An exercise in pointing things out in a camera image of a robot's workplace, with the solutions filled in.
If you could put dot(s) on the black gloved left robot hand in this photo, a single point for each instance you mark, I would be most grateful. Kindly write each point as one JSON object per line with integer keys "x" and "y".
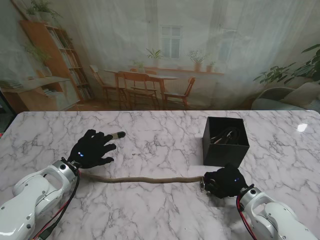
{"x": 92, "y": 152}

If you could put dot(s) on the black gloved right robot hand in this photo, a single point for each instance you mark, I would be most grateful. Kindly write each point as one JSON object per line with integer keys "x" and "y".
{"x": 227, "y": 182}

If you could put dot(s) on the dark brown woven belt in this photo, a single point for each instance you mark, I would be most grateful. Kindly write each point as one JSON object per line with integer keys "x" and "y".
{"x": 230, "y": 136}

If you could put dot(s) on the beige woven belt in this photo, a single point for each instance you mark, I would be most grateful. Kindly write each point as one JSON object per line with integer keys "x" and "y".
{"x": 150, "y": 179}

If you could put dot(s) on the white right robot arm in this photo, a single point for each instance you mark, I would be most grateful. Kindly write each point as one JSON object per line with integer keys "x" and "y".
{"x": 270, "y": 217}

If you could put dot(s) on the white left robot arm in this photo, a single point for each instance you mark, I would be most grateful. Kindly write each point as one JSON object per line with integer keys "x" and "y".
{"x": 32, "y": 200}

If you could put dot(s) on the black belt storage box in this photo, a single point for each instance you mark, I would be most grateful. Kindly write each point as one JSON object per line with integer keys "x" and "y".
{"x": 225, "y": 155}

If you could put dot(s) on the printed room backdrop cloth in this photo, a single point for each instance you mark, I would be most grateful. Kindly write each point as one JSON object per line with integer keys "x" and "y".
{"x": 160, "y": 50}

